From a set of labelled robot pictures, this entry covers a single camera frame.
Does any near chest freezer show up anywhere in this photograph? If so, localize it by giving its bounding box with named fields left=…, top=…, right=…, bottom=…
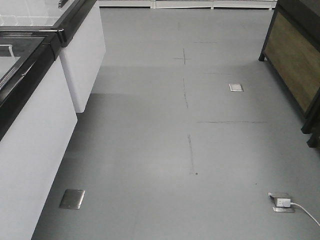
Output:
left=0, top=32, right=77, bottom=240

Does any white store shelving unit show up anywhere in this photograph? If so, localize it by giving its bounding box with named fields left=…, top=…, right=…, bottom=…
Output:
left=98, top=0, right=277, bottom=10

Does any steel floor plate near freezer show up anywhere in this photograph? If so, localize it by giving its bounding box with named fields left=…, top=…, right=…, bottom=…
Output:
left=59, top=189, right=86, bottom=210

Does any chest freezer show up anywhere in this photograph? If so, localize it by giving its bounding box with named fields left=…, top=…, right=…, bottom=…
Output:
left=0, top=0, right=106, bottom=113
left=0, top=32, right=77, bottom=240

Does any white power cable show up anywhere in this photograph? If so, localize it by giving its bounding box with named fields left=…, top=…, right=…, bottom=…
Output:
left=289, top=202, right=320, bottom=227

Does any steel floor socket plate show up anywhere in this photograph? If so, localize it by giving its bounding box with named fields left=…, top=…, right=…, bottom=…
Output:
left=228, top=83, right=244, bottom=92

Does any floor socket with white plug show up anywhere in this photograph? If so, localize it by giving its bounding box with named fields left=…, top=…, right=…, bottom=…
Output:
left=268, top=192, right=295, bottom=213

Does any far chest freezer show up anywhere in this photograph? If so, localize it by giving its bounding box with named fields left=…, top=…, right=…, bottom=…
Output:
left=0, top=0, right=106, bottom=113

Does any dark wooden display stand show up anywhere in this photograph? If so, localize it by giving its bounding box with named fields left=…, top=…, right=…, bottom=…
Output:
left=258, top=0, right=320, bottom=148

